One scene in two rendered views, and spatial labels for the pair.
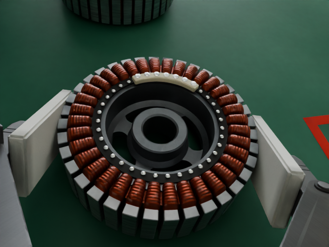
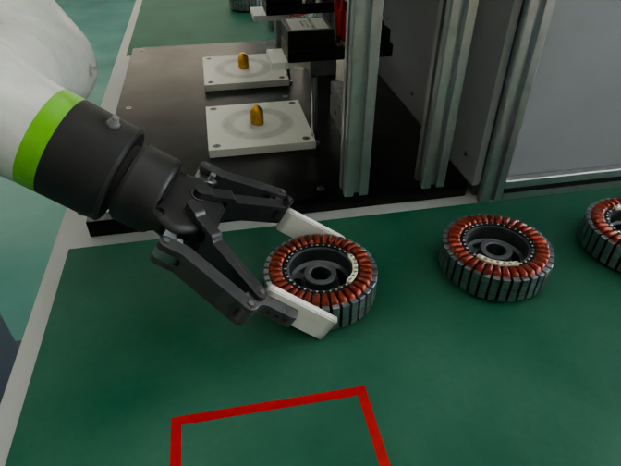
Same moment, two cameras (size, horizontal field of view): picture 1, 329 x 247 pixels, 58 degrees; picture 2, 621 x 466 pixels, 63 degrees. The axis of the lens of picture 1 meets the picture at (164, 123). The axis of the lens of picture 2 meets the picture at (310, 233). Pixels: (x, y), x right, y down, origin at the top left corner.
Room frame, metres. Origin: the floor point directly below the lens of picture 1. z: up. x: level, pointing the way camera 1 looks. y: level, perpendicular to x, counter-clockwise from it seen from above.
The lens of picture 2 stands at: (0.16, -0.37, 1.11)
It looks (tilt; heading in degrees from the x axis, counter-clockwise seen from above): 37 degrees down; 99
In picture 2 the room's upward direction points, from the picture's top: straight up
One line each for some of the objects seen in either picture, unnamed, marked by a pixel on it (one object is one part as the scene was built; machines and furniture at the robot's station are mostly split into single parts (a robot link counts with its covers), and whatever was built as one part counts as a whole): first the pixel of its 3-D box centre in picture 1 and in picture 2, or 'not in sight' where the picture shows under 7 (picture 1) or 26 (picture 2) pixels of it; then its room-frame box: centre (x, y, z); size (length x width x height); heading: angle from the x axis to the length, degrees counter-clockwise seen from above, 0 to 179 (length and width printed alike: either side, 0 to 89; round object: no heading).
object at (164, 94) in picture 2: not in sight; (259, 104); (-0.07, 0.43, 0.76); 0.64 x 0.47 x 0.02; 110
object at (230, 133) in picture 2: not in sight; (257, 126); (-0.04, 0.31, 0.78); 0.15 x 0.15 x 0.01; 20
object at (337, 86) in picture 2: not in sight; (351, 105); (0.10, 0.36, 0.80); 0.07 x 0.05 x 0.06; 110
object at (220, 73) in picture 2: not in sight; (243, 70); (-0.12, 0.54, 0.78); 0.15 x 0.15 x 0.01; 20
